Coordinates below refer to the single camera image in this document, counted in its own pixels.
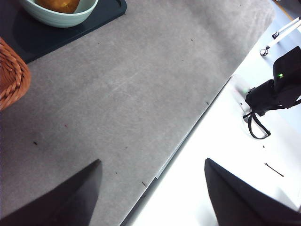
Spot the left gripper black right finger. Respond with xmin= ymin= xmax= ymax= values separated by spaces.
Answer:
xmin=204 ymin=157 xmax=301 ymax=226

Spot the dark rectangular tray plate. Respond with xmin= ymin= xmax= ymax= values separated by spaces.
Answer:
xmin=0 ymin=0 xmax=128 ymax=65

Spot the teal ceramic bowl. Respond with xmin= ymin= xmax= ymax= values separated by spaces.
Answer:
xmin=20 ymin=0 xmax=99 ymax=28

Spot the white tripod leg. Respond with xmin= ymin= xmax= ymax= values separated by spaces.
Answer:
xmin=265 ymin=22 xmax=301 ymax=50
xmin=272 ymin=16 xmax=301 ymax=40

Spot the thin black hairpin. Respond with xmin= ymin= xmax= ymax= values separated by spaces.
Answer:
xmin=264 ymin=162 xmax=285 ymax=177

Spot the brown wicker basket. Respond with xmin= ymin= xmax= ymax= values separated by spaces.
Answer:
xmin=0 ymin=37 xmax=32 ymax=111

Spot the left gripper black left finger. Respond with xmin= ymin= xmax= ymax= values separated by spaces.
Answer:
xmin=0 ymin=159 xmax=103 ymax=226

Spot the black flat right arm cable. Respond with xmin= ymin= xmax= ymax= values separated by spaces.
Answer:
xmin=243 ymin=112 xmax=271 ymax=139

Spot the yellow-orange fruit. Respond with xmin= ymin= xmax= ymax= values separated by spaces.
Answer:
xmin=35 ymin=0 xmax=81 ymax=14

